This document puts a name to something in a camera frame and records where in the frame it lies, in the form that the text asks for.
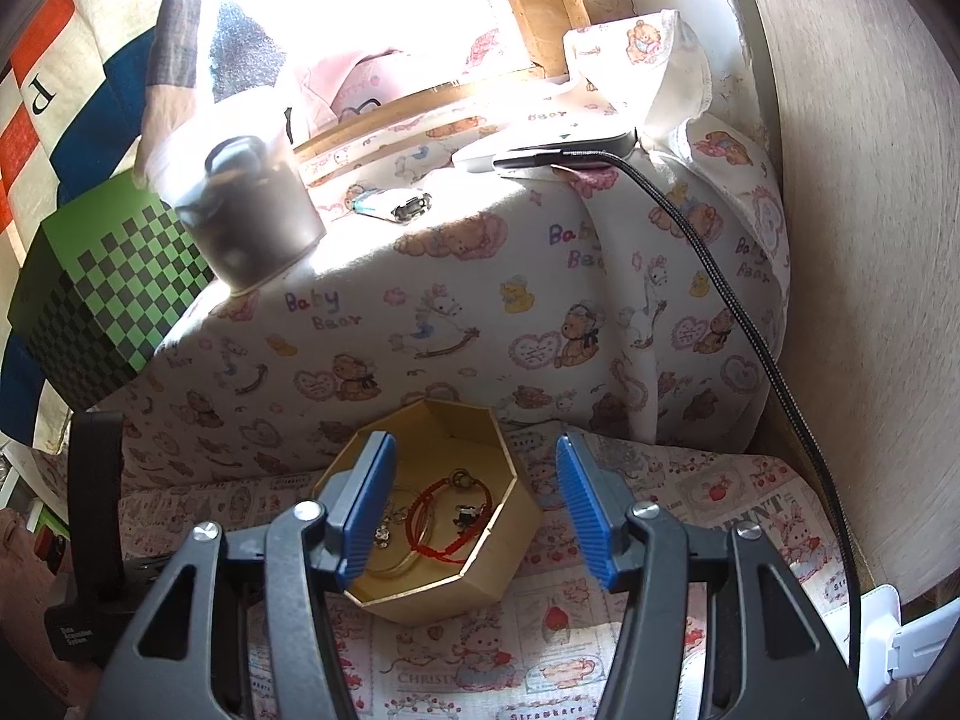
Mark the pink printed cloth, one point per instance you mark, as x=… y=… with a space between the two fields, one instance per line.
x=352 y=82

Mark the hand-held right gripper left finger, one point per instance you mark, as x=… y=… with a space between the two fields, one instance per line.
x=371 y=510

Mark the person's left hand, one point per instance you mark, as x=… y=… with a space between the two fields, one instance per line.
x=19 y=547

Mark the grey translucent cup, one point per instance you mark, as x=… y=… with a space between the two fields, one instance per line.
x=255 y=225

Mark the bear printed cloth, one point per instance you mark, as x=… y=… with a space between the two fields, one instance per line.
x=487 y=277

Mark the cartoon printed table mat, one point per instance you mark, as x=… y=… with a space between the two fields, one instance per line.
x=525 y=637

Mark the striped printed cloth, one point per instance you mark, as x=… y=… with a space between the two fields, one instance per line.
x=82 y=37

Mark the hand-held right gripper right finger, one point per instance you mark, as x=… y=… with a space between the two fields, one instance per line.
x=585 y=517

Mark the white plastic holder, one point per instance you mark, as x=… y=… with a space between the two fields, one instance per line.
x=911 y=641

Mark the beige octagonal box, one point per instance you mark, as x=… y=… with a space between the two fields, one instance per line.
x=480 y=592

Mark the green checkered box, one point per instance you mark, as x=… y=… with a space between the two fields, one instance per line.
x=97 y=292

